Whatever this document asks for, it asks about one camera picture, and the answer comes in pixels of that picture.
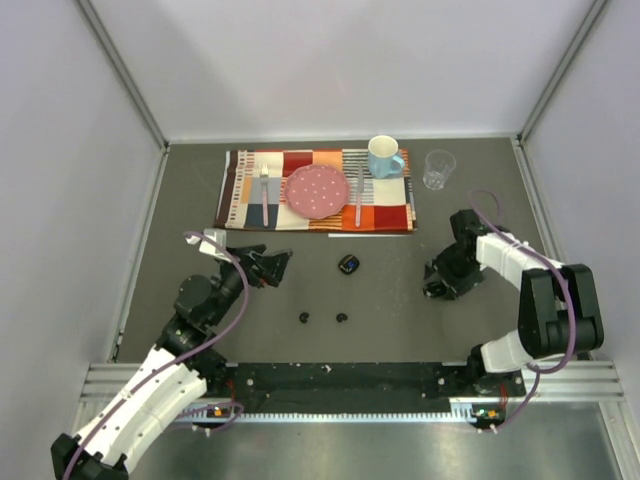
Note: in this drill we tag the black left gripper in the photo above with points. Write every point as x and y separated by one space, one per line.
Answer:
274 267

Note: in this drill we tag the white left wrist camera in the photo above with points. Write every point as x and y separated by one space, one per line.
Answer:
209 242

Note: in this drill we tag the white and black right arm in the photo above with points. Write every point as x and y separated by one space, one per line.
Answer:
558 312

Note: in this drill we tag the glossy black charging case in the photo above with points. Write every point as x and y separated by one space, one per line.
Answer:
349 264

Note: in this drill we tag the knife with pink handle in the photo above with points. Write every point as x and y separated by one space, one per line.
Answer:
359 193

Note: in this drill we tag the aluminium frame rail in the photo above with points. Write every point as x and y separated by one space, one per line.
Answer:
581 381

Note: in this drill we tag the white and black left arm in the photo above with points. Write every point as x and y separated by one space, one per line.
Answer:
177 370

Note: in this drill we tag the pink dotted plate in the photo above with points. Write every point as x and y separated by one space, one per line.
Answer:
316 192

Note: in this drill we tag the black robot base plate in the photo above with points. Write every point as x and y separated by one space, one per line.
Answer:
359 388

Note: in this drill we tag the clear drinking glass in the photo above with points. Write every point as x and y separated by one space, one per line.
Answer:
439 165

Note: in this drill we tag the light blue mug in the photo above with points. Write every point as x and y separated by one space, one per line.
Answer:
384 157

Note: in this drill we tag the fork with pink handle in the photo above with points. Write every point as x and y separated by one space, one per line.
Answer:
264 178

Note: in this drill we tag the colourful patchwork placemat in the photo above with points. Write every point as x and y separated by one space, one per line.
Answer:
387 204

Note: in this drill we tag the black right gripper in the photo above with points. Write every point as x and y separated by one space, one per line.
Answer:
457 286

